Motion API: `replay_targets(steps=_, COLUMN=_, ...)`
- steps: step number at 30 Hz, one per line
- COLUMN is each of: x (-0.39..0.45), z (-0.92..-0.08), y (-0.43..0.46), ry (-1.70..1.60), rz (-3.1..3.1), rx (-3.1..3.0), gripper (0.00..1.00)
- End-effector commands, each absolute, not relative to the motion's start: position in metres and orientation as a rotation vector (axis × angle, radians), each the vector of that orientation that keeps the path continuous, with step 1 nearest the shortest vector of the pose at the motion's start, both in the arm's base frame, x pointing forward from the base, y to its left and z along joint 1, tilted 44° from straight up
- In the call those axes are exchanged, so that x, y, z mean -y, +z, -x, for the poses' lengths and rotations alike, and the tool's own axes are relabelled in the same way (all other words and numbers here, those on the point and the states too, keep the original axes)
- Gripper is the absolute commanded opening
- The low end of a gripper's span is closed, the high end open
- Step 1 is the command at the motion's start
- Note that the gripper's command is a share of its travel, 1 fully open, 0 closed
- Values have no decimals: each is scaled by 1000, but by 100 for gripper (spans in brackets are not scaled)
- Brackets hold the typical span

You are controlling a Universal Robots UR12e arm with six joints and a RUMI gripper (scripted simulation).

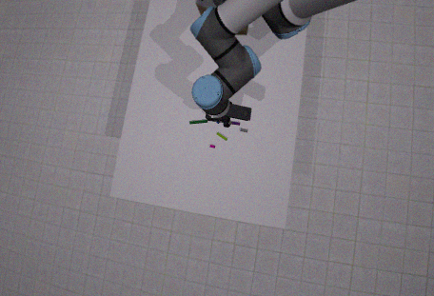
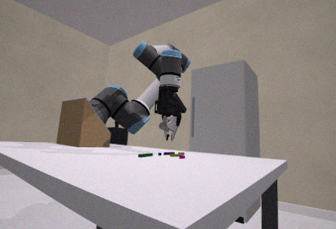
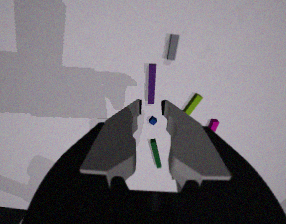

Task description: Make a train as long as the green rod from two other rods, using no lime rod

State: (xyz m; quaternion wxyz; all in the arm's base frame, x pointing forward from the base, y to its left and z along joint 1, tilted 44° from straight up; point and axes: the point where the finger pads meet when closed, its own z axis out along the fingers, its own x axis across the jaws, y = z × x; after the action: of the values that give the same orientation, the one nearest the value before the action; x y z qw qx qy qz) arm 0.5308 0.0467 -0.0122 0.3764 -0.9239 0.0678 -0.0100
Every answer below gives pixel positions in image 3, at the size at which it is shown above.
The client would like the dark green rod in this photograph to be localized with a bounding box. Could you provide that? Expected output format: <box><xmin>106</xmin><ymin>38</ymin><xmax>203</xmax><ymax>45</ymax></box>
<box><xmin>150</xmin><ymin>139</ymin><xmax>161</xmax><ymax>168</ymax></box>

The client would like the lime green rod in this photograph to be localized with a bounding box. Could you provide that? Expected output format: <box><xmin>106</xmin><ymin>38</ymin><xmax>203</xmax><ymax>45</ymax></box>
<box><xmin>183</xmin><ymin>93</ymin><xmax>203</xmax><ymax>115</ymax></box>

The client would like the magenta block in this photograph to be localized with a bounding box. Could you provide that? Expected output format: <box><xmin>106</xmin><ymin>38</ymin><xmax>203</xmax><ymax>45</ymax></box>
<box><xmin>208</xmin><ymin>119</ymin><xmax>219</xmax><ymax>131</ymax></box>

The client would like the purple rod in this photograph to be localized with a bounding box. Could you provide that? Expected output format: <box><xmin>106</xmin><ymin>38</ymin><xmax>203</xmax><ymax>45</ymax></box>
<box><xmin>148</xmin><ymin>64</ymin><xmax>156</xmax><ymax>104</ymax></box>

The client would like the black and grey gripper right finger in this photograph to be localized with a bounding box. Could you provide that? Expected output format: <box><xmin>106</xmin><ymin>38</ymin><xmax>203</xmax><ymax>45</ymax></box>
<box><xmin>161</xmin><ymin>100</ymin><xmax>286</xmax><ymax>224</ymax></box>

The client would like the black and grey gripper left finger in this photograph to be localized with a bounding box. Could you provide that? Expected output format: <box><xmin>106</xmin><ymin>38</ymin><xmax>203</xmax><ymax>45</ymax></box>
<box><xmin>21</xmin><ymin>99</ymin><xmax>142</xmax><ymax>224</ymax></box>

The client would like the small blue cube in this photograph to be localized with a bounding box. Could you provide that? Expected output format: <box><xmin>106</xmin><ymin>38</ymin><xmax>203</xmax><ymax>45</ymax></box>
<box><xmin>149</xmin><ymin>116</ymin><xmax>157</xmax><ymax>125</ymax></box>

